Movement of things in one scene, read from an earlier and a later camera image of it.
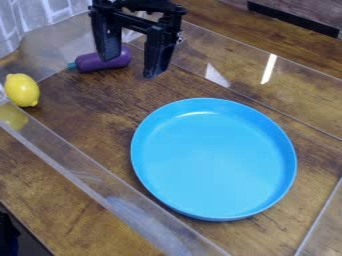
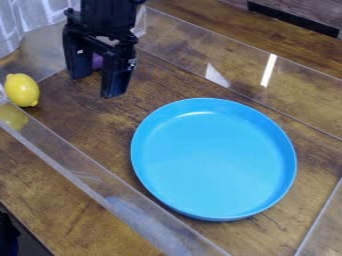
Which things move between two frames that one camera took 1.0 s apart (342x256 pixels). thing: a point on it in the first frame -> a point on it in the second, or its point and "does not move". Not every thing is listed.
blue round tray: [214, 159] does not move
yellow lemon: [21, 89] does not move
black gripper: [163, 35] -> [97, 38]
